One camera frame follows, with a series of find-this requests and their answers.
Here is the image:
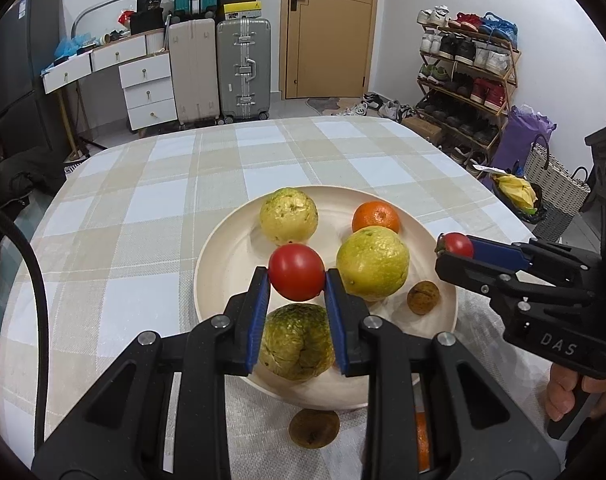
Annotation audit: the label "orange mandarin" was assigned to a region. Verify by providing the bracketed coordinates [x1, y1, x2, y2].
[415, 410, 430, 473]
[352, 201, 400, 235]

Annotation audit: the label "black cable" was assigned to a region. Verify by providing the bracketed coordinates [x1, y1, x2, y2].
[0, 195, 48, 446]

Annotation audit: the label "wooden shoe rack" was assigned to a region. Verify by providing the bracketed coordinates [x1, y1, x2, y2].
[417, 20, 521, 161]

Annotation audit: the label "loose shoes by door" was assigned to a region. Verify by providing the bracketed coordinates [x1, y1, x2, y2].
[333, 92, 416, 121]

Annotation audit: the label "cream round plate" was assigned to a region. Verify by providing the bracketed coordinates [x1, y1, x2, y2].
[193, 186, 459, 407]

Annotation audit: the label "grey door mat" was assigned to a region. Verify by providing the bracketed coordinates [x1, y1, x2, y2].
[305, 96, 369, 113]

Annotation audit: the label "dark grey refrigerator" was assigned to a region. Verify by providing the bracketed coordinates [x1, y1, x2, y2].
[0, 0, 66, 116]

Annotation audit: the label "purple bag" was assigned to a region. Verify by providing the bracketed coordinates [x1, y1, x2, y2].
[490, 105, 557, 173]

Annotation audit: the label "small brown round fruit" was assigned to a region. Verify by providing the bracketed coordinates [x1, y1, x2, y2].
[407, 281, 441, 316]

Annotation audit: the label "person's right hand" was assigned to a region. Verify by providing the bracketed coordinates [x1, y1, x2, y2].
[544, 361, 606, 422]

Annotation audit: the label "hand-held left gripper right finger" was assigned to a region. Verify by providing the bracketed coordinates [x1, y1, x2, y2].
[324, 269, 566, 480]

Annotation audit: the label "brown cardboard box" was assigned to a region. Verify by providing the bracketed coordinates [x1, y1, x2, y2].
[402, 116, 443, 143]

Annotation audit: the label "yellow plastic bag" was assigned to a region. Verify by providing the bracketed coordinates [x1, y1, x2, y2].
[493, 174, 539, 211]

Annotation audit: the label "grey arched tube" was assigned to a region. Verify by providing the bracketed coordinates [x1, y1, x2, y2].
[70, 0, 138, 38]

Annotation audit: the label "wooden door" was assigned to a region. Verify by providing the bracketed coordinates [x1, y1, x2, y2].
[279, 0, 379, 100]

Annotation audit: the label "small red tomato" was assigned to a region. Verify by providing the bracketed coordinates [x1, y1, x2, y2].
[437, 232, 475, 261]

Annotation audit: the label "black jacket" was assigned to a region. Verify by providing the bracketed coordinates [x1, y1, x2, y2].
[0, 160, 66, 221]

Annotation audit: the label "silver suitcase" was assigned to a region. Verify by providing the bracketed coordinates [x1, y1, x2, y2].
[216, 18, 272, 123]

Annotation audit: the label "rows of shoes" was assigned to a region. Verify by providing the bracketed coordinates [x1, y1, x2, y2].
[416, 5, 519, 161]

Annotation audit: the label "black bag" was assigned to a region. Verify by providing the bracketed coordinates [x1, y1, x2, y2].
[129, 10, 165, 35]

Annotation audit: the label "beige suitcase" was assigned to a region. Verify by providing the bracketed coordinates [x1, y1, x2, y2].
[168, 18, 221, 128]

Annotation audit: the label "dark green yellow citrus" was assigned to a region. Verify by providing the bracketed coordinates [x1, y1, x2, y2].
[259, 304, 335, 381]

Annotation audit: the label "yellow citrus with green patch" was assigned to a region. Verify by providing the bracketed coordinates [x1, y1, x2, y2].
[259, 187, 319, 245]

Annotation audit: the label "woven basket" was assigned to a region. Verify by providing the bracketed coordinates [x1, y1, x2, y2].
[524, 135, 591, 243]

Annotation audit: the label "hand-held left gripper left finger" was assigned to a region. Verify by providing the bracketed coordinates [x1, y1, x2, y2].
[30, 267, 271, 480]

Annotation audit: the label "large red tomato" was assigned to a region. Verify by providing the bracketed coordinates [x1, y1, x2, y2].
[268, 243, 326, 302]

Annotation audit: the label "yellow black shoe box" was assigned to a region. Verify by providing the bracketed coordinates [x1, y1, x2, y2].
[224, 1, 265, 22]

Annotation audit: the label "blue plastic bag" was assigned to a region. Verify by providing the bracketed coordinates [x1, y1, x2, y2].
[54, 35, 91, 63]

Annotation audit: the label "white desk with drawers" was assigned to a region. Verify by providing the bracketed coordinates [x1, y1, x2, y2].
[42, 29, 178, 133]

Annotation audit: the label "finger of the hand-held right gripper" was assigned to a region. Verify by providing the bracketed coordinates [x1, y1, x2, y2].
[434, 251, 529, 311]
[470, 237, 596, 286]

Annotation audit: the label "large yellow citrus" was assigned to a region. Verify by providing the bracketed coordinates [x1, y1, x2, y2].
[336, 226, 410, 302]

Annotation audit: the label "black bin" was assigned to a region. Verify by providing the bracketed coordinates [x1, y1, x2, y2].
[490, 180, 549, 226]

